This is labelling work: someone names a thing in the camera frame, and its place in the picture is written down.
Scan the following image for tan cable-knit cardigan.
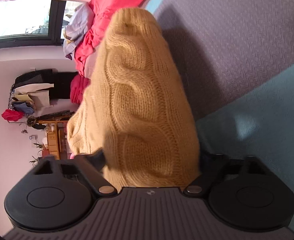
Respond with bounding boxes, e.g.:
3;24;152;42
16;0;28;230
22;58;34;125
67;8;200;189

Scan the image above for hanging clothes on rack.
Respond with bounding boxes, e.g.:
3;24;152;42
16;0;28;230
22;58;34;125
8;68;78;115

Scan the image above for light blue crumpled clothes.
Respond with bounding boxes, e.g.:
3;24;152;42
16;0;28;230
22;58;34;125
63;3;94;60

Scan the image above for wooden bookshelf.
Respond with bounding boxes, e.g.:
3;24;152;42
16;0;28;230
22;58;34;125
40;120;71;160

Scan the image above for stack of pink towels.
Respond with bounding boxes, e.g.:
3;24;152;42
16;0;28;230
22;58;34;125
70;74;91;105

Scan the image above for red hat on rack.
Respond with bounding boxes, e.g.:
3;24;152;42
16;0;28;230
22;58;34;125
1;109;24;122

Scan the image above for blue grey patterned bedsheet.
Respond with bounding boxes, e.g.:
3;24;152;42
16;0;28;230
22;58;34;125
146;0;294;231

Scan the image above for dark framed window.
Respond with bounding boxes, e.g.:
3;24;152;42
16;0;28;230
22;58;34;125
0;0;82;49

